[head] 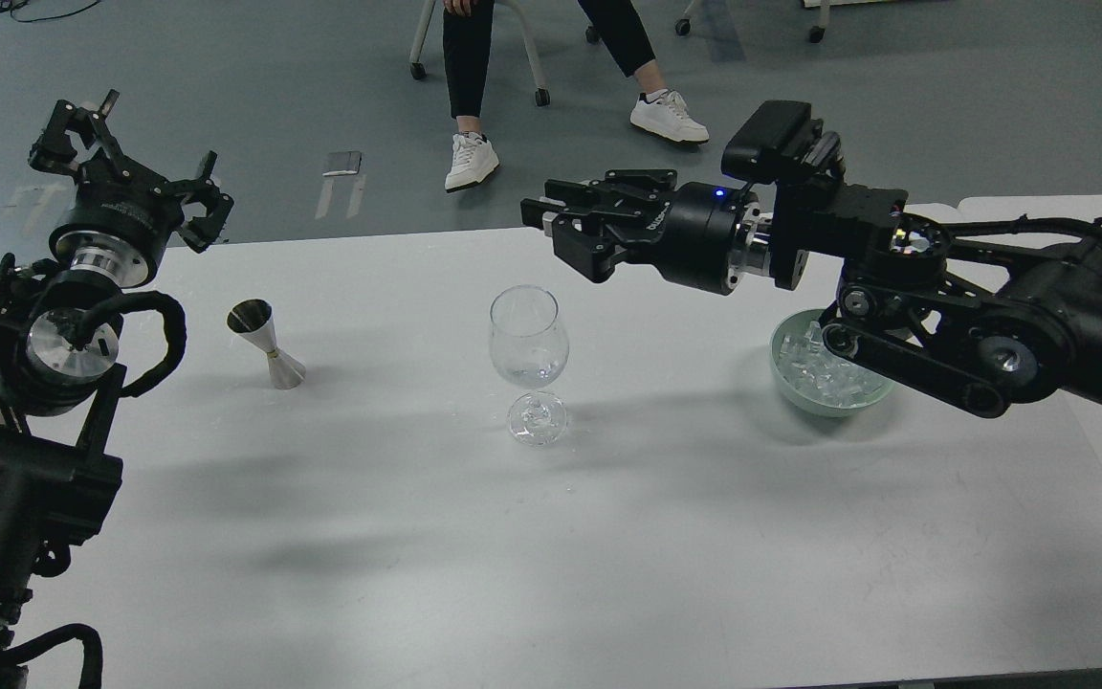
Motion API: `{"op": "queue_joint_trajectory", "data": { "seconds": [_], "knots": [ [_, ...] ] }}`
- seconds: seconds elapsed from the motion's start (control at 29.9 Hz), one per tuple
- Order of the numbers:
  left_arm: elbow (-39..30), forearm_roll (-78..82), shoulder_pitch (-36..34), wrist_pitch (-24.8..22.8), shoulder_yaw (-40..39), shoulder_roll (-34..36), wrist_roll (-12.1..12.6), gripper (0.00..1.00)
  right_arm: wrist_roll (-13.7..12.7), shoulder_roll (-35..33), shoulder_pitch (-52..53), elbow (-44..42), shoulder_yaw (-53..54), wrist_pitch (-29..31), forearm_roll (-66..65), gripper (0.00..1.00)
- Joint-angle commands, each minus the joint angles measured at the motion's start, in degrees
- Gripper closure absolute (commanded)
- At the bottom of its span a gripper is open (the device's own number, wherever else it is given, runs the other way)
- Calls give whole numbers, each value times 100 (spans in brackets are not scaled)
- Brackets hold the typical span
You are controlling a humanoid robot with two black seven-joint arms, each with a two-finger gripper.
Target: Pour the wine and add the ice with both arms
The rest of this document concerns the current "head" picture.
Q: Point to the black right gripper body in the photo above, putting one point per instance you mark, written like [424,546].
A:
[710,237]

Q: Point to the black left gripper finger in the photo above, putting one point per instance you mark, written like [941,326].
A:
[76,142]
[199,232]

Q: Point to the white rolling chair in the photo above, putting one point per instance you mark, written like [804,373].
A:
[528,35]

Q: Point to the pile of ice cubes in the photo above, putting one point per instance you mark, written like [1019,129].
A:
[819,376]

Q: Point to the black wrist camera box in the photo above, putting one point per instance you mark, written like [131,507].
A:
[782,143]

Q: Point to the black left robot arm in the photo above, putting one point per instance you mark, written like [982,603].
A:
[79,332]

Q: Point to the green bowl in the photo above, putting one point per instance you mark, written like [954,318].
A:
[797,400]

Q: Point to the grey floor tape patch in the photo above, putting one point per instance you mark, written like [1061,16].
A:
[342,163]

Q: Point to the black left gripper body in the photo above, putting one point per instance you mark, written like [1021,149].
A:
[120,225]

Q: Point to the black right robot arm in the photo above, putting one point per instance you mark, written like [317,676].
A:
[979,315]

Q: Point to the clear wine glass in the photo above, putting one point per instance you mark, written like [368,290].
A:
[529,348]

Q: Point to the steel cocktail jigger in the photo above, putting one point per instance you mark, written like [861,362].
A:
[253,321]

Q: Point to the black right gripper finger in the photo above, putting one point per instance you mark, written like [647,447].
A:
[594,243]
[630,198]

